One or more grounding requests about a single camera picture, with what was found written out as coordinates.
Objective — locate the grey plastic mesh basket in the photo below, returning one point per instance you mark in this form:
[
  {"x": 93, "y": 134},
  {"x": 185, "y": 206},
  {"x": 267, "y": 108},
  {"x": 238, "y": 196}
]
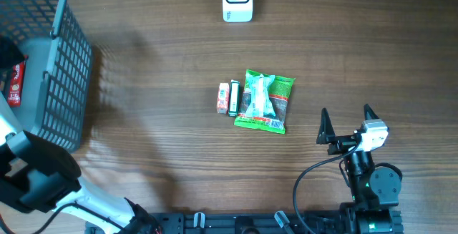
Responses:
[{"x": 57, "y": 70}]

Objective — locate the green white gum pack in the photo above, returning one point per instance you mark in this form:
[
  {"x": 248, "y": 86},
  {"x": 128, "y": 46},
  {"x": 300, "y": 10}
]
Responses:
[{"x": 234, "y": 98}]

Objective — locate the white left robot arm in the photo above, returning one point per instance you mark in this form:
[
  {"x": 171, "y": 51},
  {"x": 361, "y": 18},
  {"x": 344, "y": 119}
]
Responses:
[{"x": 37, "y": 174}]

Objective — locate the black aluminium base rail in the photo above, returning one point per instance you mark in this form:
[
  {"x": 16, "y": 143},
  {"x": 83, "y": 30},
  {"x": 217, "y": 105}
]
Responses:
[{"x": 250, "y": 223}]

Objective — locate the light teal tissue packet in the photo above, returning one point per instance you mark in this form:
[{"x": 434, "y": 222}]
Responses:
[{"x": 260, "y": 104}]

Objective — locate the red chocolate bar wrapper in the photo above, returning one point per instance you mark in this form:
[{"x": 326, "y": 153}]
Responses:
[{"x": 16, "y": 85}]

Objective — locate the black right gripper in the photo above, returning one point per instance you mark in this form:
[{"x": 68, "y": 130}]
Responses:
[{"x": 327, "y": 134}]

